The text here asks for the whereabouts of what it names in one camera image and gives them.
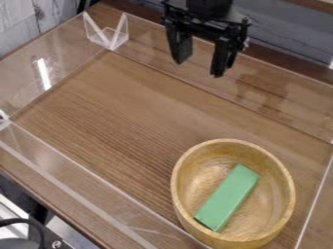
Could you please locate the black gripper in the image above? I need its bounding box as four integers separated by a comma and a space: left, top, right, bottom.
161, 0, 251, 78

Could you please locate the green rectangular block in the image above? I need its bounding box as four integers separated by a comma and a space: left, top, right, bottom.
193, 164, 260, 232

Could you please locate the brown wooden bowl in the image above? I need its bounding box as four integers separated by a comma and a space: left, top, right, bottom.
169, 139, 295, 249

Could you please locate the clear acrylic corner bracket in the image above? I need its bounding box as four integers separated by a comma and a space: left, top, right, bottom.
81, 13, 128, 51

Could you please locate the clear acrylic tray wall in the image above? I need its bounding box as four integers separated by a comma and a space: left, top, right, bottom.
0, 5, 333, 249

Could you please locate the black metal table mount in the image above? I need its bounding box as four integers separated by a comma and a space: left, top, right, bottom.
0, 175, 72, 249

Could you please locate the black cable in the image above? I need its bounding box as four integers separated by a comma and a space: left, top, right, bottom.
0, 218, 46, 249

